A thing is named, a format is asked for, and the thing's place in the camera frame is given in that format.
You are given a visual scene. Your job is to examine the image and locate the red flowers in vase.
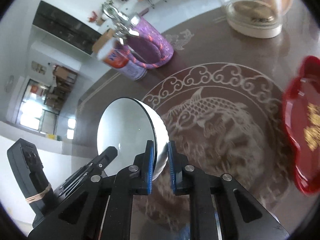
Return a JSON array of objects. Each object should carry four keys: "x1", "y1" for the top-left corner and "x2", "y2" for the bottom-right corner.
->
[{"x1": 87, "y1": 10, "x2": 105, "y2": 26}]

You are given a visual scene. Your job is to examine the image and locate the black display cabinet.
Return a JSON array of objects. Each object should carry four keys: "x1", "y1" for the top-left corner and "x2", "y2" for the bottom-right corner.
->
[{"x1": 32, "y1": 1, "x2": 102, "y2": 55}]

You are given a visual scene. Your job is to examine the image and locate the purple and orange tin can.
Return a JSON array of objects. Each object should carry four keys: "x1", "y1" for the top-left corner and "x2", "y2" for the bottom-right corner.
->
[{"x1": 97, "y1": 37, "x2": 148, "y2": 82}]

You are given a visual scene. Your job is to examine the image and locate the glass electric kettle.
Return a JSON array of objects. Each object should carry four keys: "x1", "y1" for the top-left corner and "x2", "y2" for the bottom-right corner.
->
[{"x1": 209, "y1": 0, "x2": 294, "y2": 39}]

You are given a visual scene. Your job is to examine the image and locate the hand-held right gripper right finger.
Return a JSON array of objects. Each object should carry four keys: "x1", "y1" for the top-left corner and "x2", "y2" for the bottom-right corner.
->
[{"x1": 167, "y1": 141, "x2": 290, "y2": 240}]

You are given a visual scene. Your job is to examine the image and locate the red flower-shaped plate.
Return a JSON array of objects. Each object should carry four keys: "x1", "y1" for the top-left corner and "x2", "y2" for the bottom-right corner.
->
[{"x1": 282, "y1": 56, "x2": 320, "y2": 197}]

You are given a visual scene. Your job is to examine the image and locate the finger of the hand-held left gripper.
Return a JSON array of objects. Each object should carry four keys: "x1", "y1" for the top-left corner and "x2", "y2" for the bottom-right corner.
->
[{"x1": 53, "y1": 146, "x2": 118, "y2": 205}]

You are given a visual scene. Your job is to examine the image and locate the purple jar with metal lid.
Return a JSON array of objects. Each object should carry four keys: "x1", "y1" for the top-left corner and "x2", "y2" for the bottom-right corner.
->
[{"x1": 102, "y1": 1, "x2": 174, "y2": 70}]

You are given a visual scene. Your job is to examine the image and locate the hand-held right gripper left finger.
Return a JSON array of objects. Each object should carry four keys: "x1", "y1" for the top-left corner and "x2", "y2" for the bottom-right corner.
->
[{"x1": 27, "y1": 140, "x2": 154, "y2": 240}]

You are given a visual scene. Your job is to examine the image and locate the tan rubber band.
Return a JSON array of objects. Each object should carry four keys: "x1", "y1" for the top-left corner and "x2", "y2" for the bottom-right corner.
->
[{"x1": 26, "y1": 184, "x2": 52, "y2": 203}]

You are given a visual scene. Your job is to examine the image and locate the white ribbed bowl black rim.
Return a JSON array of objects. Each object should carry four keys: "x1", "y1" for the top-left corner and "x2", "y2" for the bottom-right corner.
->
[{"x1": 97, "y1": 97, "x2": 170, "y2": 182}]

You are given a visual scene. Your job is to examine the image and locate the glass sliding door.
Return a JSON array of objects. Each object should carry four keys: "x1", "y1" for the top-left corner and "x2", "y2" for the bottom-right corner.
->
[{"x1": 16, "y1": 77, "x2": 63, "y2": 134}]

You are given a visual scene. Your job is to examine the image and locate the cardboard box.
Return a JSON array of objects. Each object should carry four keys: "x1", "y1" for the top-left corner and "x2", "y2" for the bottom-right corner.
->
[{"x1": 92, "y1": 28, "x2": 116, "y2": 53}]

